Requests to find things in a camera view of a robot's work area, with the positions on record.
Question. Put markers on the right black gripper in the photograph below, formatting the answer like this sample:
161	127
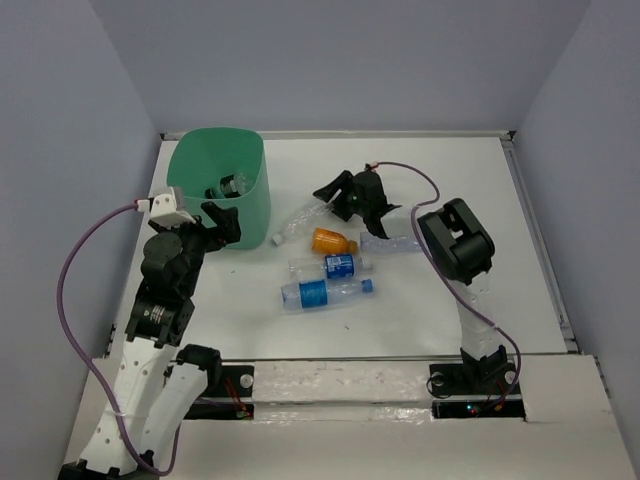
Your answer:
327	191

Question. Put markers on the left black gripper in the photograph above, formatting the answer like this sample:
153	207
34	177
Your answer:
228	230

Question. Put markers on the clear bottle white cap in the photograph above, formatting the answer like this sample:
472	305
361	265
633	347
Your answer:
300	222

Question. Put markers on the small bottle black label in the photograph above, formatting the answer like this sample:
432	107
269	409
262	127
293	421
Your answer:
231	186

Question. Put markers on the crushed clear bottle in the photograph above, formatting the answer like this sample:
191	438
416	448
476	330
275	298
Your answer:
370	244

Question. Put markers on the orange juice bottle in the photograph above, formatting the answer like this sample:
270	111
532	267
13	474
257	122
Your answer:
329	242

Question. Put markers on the blue label bottle white cap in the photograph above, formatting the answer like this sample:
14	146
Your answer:
328	267

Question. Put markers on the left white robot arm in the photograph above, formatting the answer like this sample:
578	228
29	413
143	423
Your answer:
158	379

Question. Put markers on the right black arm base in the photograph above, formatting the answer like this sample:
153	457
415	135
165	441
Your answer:
455	397

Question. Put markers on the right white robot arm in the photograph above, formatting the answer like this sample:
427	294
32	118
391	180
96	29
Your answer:
460	250

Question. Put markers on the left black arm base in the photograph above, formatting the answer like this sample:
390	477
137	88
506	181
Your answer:
231	399

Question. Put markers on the green plastic bin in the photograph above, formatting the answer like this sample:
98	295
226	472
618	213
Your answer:
203	156

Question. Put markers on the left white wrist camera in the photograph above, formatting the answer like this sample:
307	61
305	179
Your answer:
168	209

